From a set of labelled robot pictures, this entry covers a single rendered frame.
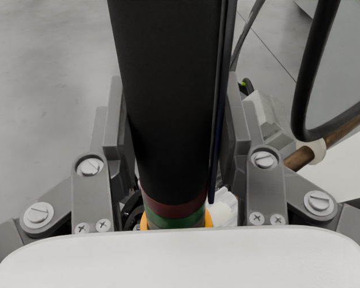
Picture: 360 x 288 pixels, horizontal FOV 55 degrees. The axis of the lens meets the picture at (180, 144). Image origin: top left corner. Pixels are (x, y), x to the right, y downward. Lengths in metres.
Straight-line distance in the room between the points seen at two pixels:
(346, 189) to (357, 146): 0.07
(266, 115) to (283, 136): 0.05
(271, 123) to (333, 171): 0.13
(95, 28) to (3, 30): 0.79
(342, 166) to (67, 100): 2.13
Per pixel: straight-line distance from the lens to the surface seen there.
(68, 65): 2.83
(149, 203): 0.17
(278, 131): 0.66
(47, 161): 2.19
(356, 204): 0.37
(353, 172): 0.60
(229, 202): 0.25
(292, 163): 0.28
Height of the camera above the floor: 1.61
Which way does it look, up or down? 50 degrees down
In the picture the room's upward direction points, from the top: 1 degrees counter-clockwise
